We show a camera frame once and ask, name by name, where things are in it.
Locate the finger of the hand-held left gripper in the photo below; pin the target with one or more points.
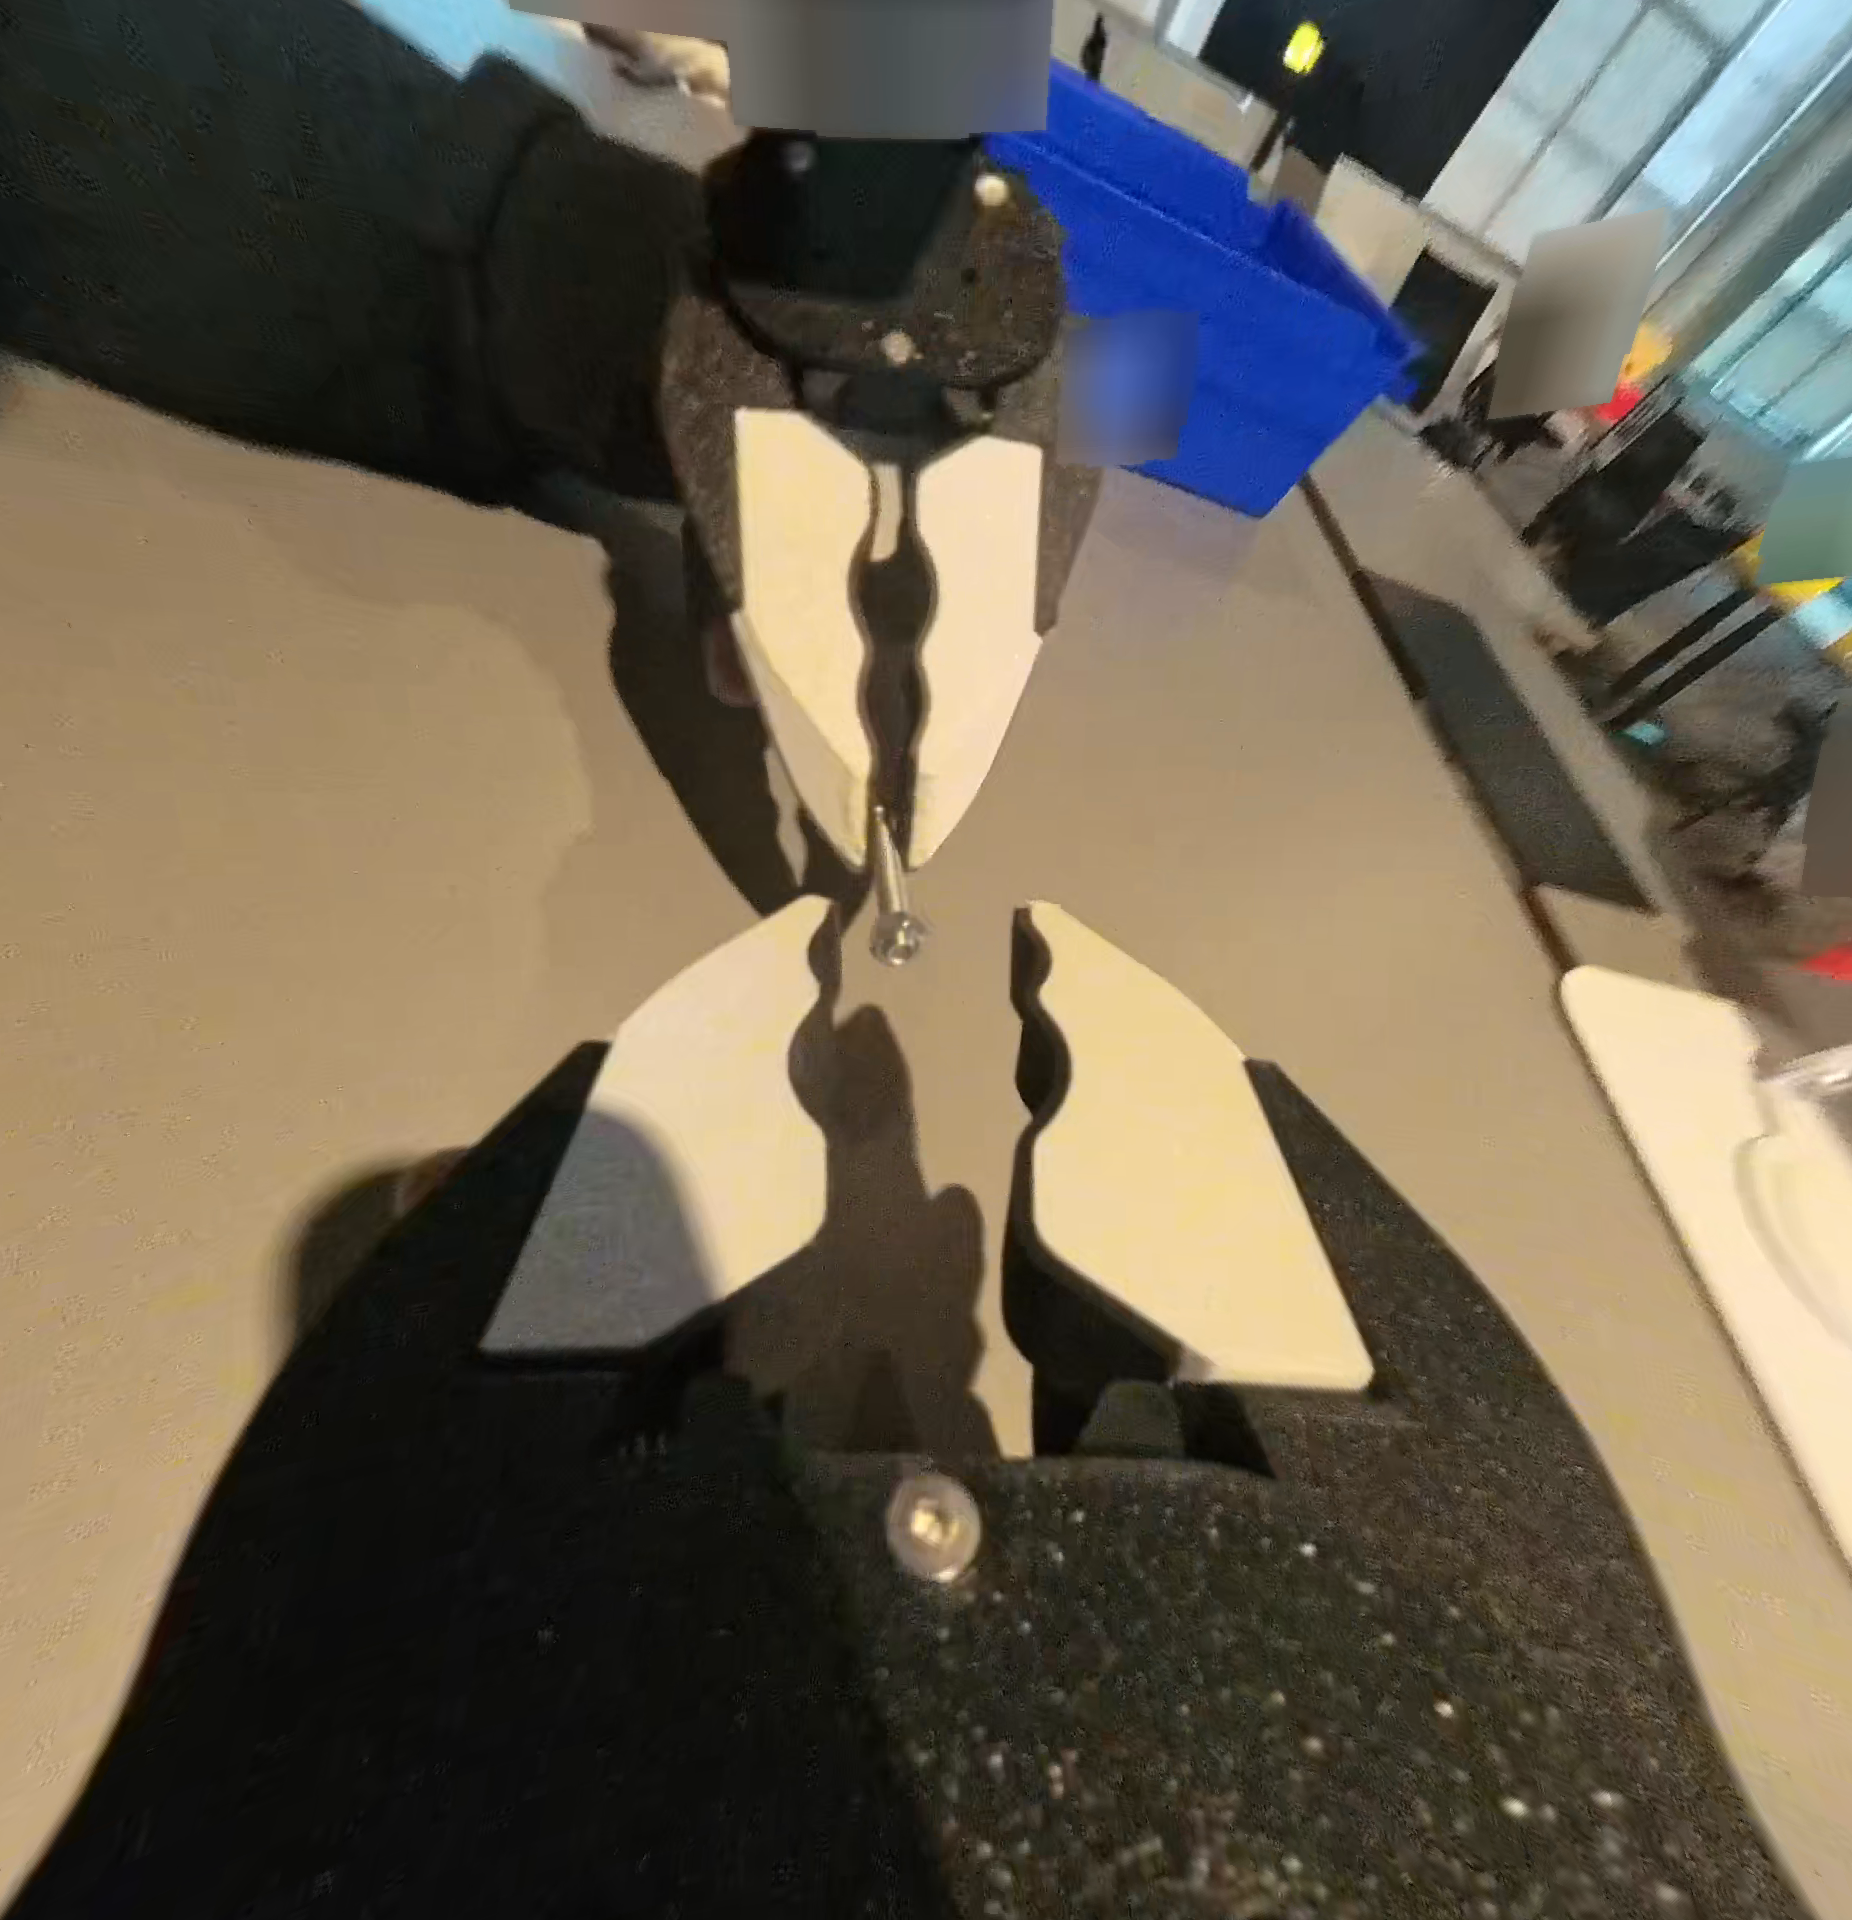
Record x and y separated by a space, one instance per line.
985 600
792 570

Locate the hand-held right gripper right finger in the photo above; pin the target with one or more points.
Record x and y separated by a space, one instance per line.
1179 1200

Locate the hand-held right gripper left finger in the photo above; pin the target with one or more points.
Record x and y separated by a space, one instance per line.
687 1082

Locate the silver bolt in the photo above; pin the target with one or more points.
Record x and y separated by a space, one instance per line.
885 870

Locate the person's left forearm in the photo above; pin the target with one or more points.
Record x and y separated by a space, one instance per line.
266 226

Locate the blue plastic bin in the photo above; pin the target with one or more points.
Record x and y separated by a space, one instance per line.
1255 392
1135 135

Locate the beige chair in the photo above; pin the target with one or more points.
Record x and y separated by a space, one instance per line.
1376 226

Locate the white base board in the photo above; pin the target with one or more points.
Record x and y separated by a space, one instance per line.
1660 1110

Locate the black television on stand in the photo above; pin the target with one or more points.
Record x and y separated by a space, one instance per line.
1391 75

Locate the black desk mat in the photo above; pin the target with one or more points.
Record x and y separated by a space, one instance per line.
1526 751

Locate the clear acrylic stand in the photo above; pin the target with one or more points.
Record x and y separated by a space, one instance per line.
1825 1200

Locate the black chair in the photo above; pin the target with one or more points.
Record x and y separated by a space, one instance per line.
1646 525

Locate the yellow red storage bin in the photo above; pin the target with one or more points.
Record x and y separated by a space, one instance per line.
1634 376

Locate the large window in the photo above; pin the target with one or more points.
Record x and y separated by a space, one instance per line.
1767 150

